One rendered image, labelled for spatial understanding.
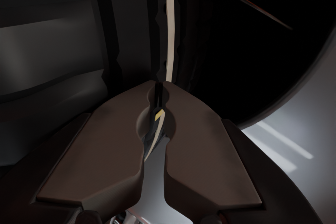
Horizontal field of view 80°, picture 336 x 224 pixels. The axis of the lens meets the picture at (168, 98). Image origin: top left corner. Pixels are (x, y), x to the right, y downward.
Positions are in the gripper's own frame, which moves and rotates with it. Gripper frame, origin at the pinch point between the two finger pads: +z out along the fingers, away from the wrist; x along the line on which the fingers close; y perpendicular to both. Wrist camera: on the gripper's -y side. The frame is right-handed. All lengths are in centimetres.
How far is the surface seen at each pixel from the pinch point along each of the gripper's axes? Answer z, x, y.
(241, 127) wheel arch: 23.6, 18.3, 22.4
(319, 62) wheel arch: 19.7, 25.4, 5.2
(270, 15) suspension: 48, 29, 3
